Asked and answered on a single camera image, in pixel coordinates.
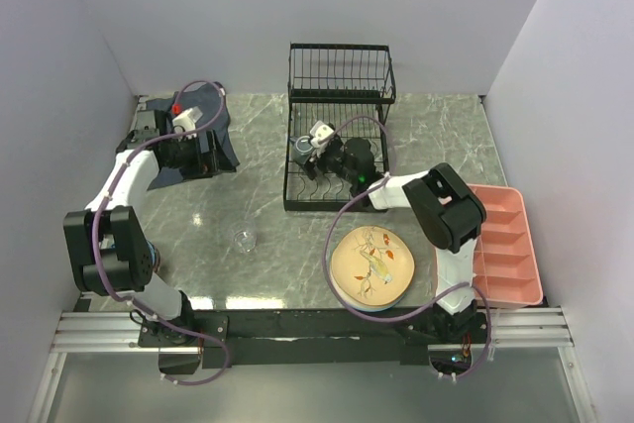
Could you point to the dark blue cloth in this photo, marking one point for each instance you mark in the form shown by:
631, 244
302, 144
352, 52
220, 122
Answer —
216, 117

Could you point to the light blue plate underneath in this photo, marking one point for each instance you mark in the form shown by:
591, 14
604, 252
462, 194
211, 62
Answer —
365, 290

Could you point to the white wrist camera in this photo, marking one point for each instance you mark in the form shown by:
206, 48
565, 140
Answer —
320, 134
186, 120

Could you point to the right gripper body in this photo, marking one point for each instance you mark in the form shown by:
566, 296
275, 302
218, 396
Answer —
332, 159

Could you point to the black wire dish rack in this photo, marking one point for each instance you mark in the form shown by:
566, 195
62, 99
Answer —
351, 87

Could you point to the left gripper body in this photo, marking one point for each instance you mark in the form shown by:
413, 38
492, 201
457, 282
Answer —
186, 154

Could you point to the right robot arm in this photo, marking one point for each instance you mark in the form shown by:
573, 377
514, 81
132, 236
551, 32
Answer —
449, 213

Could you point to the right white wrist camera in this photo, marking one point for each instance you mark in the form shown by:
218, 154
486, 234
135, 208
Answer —
320, 134

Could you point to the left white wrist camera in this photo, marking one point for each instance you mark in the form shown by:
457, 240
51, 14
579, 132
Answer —
186, 120

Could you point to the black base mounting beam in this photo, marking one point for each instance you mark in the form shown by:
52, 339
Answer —
213, 354

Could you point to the clear glass cup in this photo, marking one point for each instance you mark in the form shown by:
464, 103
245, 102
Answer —
244, 240

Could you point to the beige bird pattern plate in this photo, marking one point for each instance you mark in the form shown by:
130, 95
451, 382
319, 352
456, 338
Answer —
372, 268

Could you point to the blue grey ceramic mug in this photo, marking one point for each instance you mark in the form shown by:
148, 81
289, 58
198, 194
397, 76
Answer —
302, 151

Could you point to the pink compartment tray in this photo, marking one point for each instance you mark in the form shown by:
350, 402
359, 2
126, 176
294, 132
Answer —
505, 265

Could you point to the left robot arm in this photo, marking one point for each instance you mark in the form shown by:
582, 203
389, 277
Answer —
108, 250

